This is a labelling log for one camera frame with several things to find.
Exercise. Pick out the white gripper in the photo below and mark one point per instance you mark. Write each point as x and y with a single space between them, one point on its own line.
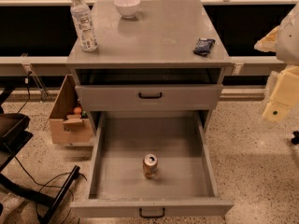
289 41

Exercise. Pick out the orange soda can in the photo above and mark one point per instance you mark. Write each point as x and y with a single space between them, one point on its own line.
150 164

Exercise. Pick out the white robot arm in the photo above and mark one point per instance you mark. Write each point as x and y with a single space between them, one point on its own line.
284 41

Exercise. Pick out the closed grey middle drawer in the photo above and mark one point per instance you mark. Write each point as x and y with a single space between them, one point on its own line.
125 97

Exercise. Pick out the open grey bottom drawer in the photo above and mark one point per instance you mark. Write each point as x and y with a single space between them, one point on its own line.
184 184

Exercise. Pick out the grey drawer cabinet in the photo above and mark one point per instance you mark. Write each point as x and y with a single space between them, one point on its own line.
153 48

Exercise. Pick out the black object on floor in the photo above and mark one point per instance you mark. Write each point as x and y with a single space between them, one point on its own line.
295 139

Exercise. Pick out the dark blue snack packet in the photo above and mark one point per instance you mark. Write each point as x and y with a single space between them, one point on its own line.
204 46

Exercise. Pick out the white ceramic bowl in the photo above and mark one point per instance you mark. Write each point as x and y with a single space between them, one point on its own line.
127 8

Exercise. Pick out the small orange fruit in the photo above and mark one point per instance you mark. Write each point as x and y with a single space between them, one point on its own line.
77 110

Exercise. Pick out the clear plastic water bottle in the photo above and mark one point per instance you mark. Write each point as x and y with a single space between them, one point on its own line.
83 21

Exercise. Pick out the cardboard box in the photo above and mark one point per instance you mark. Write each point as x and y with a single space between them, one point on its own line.
65 127

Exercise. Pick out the black drawer handle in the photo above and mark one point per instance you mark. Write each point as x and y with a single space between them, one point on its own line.
150 96
152 213

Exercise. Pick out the black lower drawer handle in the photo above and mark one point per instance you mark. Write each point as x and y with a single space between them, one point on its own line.
152 213

